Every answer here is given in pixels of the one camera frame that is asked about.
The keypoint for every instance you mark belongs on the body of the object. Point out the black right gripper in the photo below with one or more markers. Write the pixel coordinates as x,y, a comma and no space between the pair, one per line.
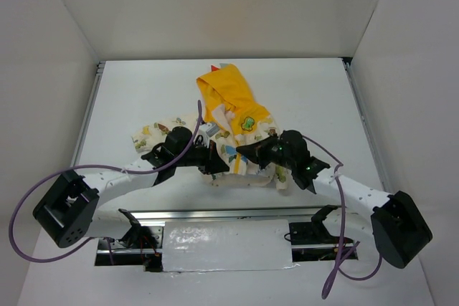
267,150

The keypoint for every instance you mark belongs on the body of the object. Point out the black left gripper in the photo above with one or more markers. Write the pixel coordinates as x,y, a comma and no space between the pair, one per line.
211,158

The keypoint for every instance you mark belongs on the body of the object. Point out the cream yellow dinosaur kids jacket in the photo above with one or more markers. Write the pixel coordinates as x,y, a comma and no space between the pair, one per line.
235,118

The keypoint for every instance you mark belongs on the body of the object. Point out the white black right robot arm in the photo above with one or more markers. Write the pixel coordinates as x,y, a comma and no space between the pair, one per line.
399,230

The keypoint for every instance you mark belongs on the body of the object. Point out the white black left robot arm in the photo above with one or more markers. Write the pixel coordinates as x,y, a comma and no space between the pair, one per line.
67,212

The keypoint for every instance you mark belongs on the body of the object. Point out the white glossy cover plate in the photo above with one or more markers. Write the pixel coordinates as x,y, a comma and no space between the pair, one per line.
210,246

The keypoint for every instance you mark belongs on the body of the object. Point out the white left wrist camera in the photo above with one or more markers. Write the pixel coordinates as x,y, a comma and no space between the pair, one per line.
205,133

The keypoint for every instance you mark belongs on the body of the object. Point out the aluminium front table rail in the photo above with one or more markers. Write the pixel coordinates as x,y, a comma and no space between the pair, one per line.
225,214

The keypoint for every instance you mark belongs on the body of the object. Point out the aluminium right side rail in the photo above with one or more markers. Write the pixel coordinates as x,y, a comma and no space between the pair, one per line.
380,167

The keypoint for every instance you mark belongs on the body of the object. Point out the aluminium left side rail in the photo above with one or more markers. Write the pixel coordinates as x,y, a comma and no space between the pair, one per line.
88,112

